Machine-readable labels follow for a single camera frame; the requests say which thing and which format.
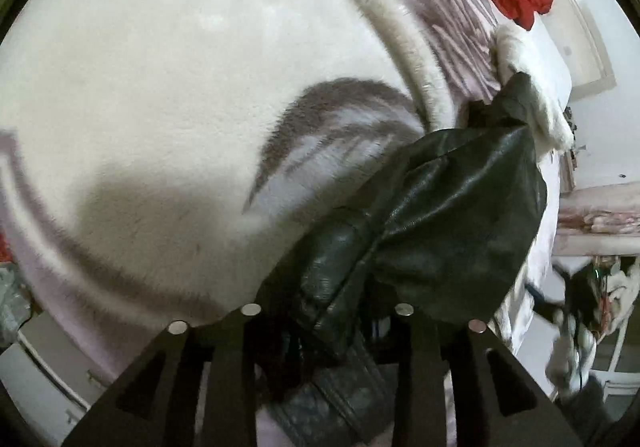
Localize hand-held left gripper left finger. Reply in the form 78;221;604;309
62;304;262;447

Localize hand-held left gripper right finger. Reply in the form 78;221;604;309
392;304;584;447

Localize black leather jacket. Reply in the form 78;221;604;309
257;72;549;447

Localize dark cloth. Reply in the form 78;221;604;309
554;266;609;324

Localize white drawer unit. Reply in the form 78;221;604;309
0;311;102;447

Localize white fluffy garment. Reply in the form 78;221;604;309
606;261;640;310

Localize tied pink floral curtain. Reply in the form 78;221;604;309
556;187;640;256

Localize white nightstand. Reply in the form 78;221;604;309
559;147;577;194

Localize floral bed blanket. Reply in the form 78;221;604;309
0;0;574;447

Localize folded white fluffy cloth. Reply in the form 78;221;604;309
492;24;575;150

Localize white bed headboard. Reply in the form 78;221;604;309
541;0;617;100

